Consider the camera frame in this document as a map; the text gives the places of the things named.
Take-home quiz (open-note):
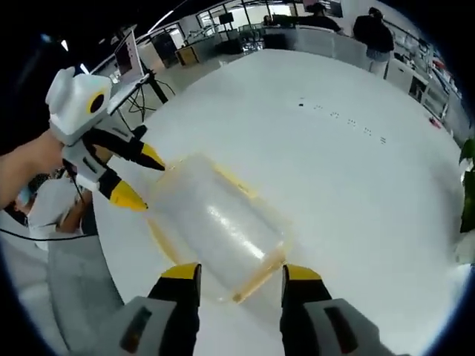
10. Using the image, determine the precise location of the brown box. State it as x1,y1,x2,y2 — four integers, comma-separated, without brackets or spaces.
174,45,202,67

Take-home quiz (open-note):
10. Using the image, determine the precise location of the green potted plant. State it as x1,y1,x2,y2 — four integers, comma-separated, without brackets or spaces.
458,137,475,234

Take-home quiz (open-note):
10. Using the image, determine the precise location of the white desk with black legs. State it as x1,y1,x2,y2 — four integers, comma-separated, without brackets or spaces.
106,72,170,116

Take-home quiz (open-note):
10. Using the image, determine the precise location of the white plant pot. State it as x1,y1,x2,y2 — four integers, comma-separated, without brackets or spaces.
453,228,475,266

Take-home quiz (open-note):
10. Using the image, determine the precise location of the grey mesh office chair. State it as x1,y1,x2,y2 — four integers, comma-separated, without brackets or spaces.
46,233,129,356

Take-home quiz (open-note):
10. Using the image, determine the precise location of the white cabinet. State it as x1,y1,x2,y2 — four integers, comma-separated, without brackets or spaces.
384,58,417,94

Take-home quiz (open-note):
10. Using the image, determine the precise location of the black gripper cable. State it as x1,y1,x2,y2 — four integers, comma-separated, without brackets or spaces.
0,158,98,243

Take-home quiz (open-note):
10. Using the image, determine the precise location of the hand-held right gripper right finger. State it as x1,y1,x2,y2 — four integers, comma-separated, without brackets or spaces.
280,263,383,356

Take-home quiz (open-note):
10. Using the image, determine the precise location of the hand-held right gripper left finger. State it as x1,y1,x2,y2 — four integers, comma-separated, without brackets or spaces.
120,262,203,356

